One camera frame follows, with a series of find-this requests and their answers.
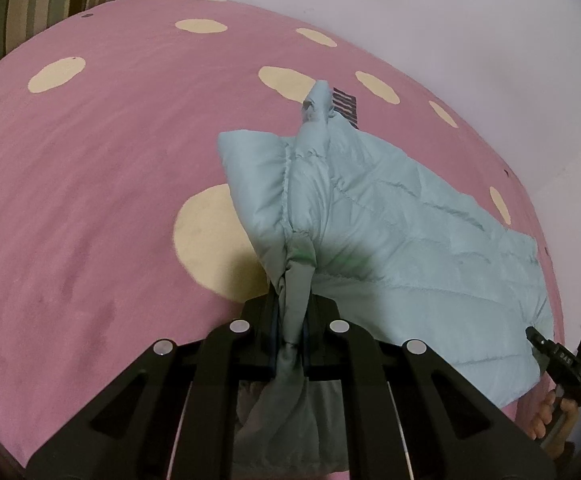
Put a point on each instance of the light blue puffer jacket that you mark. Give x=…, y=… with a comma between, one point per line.
x=336, y=212

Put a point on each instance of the person's right hand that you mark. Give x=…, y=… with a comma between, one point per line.
x=563, y=412

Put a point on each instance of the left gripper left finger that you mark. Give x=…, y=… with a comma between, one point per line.
x=171, y=413

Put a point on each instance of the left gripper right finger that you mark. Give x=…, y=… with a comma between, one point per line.
x=408, y=413

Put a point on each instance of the pink polka dot bedsheet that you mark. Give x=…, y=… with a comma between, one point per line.
x=114, y=222

